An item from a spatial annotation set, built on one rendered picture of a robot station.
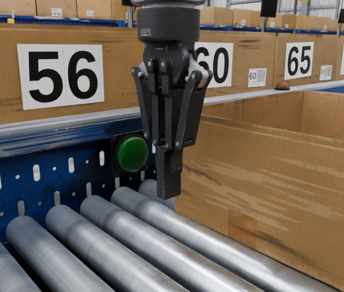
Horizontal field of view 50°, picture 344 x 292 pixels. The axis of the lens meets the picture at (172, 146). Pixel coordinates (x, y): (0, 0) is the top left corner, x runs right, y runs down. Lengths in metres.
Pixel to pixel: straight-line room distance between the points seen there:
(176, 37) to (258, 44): 0.67
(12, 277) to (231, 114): 0.43
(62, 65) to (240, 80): 0.51
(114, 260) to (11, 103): 0.33
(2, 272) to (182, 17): 0.37
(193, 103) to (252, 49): 0.65
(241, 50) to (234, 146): 0.56
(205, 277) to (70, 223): 0.24
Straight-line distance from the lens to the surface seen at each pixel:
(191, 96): 0.42
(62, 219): 0.63
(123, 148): 0.70
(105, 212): 0.64
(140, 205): 0.66
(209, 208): 0.56
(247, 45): 1.05
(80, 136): 0.67
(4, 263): 0.53
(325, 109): 0.86
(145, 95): 0.49
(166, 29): 0.43
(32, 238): 0.59
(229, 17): 7.95
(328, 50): 1.43
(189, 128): 0.44
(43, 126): 0.64
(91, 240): 0.56
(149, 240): 0.55
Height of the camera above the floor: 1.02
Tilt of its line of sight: 15 degrees down
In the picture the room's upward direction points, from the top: straight up
